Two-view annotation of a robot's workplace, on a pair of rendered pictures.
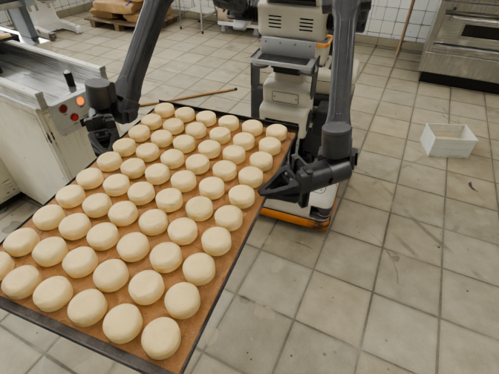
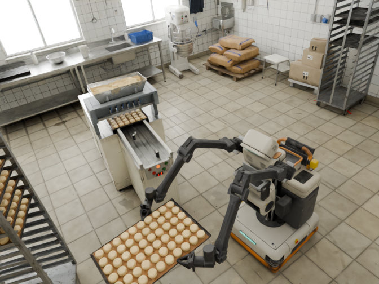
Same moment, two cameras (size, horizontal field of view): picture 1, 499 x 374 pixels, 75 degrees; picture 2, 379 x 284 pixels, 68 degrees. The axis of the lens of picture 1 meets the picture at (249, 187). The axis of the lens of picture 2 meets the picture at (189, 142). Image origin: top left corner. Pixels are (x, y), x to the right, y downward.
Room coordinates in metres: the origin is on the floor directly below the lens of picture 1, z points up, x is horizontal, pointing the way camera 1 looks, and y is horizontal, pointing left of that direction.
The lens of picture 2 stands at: (-0.17, -0.63, 2.42)
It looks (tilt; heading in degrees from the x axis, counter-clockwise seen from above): 36 degrees down; 34
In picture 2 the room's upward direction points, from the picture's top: 7 degrees counter-clockwise
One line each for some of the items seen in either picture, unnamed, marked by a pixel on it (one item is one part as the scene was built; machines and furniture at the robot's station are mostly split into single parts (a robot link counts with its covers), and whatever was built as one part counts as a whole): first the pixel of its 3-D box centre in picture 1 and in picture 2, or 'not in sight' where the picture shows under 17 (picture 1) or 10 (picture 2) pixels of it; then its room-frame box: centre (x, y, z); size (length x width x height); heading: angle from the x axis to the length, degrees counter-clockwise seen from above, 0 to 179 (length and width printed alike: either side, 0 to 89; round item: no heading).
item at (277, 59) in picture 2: (199, 10); (277, 68); (5.21, 0.72, 0.23); 0.45 x 0.45 x 0.46; 56
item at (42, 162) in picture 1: (57, 146); (149, 172); (1.46, 1.03, 0.45); 0.70 x 0.34 x 0.90; 59
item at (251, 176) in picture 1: (250, 176); (177, 252); (0.51, 0.00, 1.02); 0.05 x 0.05 x 0.02
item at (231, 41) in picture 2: not in sight; (236, 41); (5.41, 1.70, 0.62); 0.72 x 0.42 x 0.17; 71
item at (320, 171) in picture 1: (310, 177); (197, 261); (0.52, -0.13, 1.01); 0.07 x 0.07 x 0.10; 24
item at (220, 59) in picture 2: (119, 4); (225, 58); (5.22, 1.85, 0.32); 0.72 x 0.42 x 0.17; 69
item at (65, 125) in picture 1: (81, 108); (158, 168); (1.27, 0.72, 0.77); 0.24 x 0.04 x 0.14; 149
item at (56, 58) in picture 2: not in sight; (57, 58); (2.82, 4.04, 0.94); 0.33 x 0.33 x 0.12
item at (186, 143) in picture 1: (184, 143); (166, 226); (0.63, 0.15, 1.02); 0.05 x 0.05 x 0.02
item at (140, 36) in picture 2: not in sight; (141, 36); (4.31, 3.28, 0.95); 0.40 x 0.30 x 0.14; 157
